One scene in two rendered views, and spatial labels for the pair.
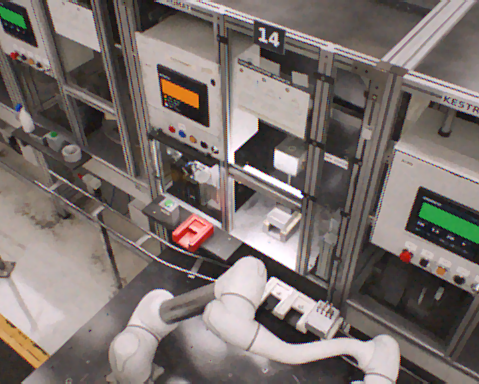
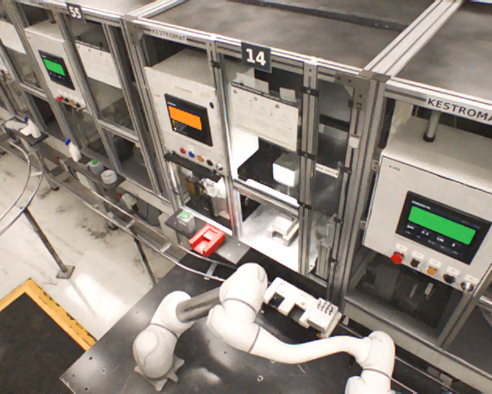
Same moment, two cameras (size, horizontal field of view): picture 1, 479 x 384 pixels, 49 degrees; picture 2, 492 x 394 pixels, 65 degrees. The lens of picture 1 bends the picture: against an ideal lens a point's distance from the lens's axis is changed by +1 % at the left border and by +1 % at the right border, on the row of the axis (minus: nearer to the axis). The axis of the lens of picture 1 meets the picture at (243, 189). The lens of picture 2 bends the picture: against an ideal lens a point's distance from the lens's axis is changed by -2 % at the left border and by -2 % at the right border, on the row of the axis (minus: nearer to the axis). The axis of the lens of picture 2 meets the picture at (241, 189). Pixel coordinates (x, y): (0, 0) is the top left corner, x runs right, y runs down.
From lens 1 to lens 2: 0.36 m
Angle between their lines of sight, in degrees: 4
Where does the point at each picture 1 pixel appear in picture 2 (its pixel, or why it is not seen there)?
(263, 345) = (263, 347)
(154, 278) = (177, 280)
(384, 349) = (379, 345)
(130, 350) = (149, 347)
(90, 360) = (122, 352)
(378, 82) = (361, 91)
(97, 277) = (138, 277)
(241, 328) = (242, 332)
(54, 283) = (104, 282)
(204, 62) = (202, 87)
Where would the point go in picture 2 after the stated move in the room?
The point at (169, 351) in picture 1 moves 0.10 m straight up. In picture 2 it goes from (188, 345) to (185, 335)
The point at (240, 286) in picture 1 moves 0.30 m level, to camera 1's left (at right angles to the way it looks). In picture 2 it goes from (241, 291) to (159, 293)
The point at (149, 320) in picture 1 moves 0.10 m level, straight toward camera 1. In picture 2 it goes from (167, 320) to (171, 338)
